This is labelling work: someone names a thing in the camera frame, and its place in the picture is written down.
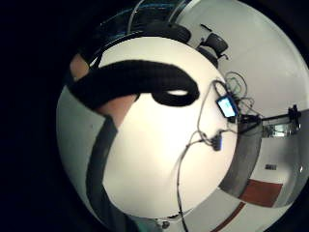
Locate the tangle of black cables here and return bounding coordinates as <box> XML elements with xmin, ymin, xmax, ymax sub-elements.
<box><xmin>224</xmin><ymin>71</ymin><xmax>260</xmax><ymax>118</ymax></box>

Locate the dark cable adapter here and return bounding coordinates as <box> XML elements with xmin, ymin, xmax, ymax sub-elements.
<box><xmin>211</xmin><ymin>133</ymin><xmax>225</xmax><ymax>153</ymax></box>

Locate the long grey cable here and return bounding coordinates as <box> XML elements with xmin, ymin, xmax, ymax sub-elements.
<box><xmin>173</xmin><ymin>78</ymin><xmax>234</xmax><ymax>232</ymax></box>

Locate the black camera stand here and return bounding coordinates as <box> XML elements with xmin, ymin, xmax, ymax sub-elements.
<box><xmin>238</xmin><ymin>103</ymin><xmax>303</xmax><ymax>133</ymax></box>

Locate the black office chair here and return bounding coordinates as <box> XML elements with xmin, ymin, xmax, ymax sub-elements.
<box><xmin>198</xmin><ymin>23</ymin><xmax>232</xmax><ymax>63</ymax></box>

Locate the smartphone with lit screen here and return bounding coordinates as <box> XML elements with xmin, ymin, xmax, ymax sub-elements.
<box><xmin>215</xmin><ymin>95</ymin><xmax>239</xmax><ymax>119</ymax></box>

